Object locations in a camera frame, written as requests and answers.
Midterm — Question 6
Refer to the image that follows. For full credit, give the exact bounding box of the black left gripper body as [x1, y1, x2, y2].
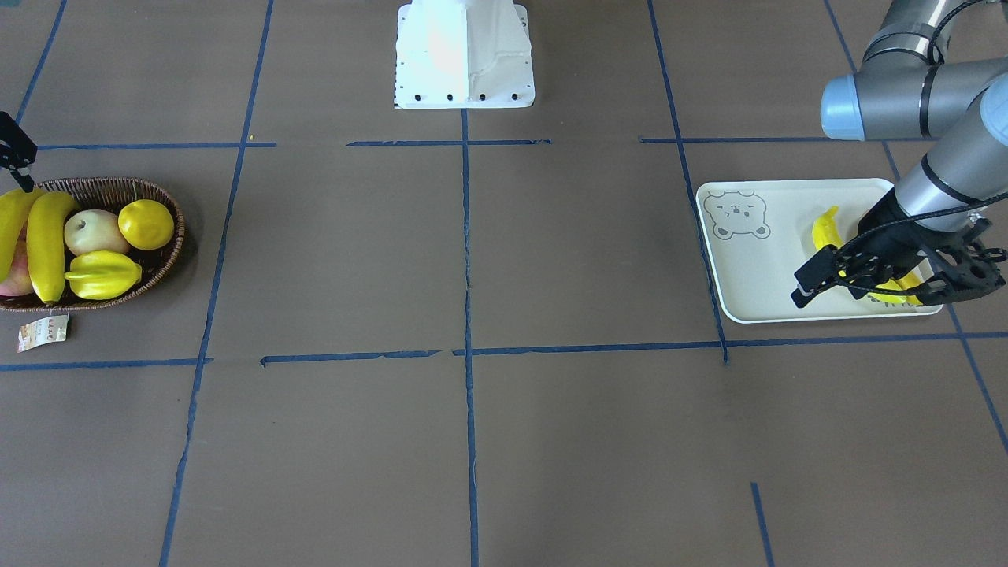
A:
[836, 190, 1006, 306]

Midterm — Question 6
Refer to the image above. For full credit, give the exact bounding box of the yellow banana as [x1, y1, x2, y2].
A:
[811, 205, 843, 251]
[865, 272, 926, 306]
[26, 191, 79, 306]
[0, 186, 44, 280]

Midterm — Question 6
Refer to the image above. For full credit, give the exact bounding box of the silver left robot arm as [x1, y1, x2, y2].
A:
[791, 1, 1007, 308]

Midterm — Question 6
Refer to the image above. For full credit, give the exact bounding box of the brown wicker basket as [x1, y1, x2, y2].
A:
[1, 176, 187, 313]

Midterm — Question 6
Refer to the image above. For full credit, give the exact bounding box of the white bear tray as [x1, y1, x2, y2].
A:
[695, 177, 940, 324]

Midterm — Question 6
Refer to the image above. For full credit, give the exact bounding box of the pale green apple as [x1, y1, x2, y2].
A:
[62, 209, 131, 256]

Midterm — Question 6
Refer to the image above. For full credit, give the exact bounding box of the pink red apple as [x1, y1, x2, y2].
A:
[1, 238, 35, 298]

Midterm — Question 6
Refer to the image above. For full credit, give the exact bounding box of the yellow starfruit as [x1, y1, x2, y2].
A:
[64, 250, 142, 300]

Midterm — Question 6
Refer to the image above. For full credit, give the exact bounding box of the yellow lemon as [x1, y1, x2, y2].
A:
[117, 198, 176, 251]

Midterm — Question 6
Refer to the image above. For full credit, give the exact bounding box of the paper price tag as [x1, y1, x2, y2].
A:
[16, 313, 69, 353]

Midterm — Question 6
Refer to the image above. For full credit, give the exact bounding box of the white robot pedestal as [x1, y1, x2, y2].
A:
[394, 1, 536, 109]

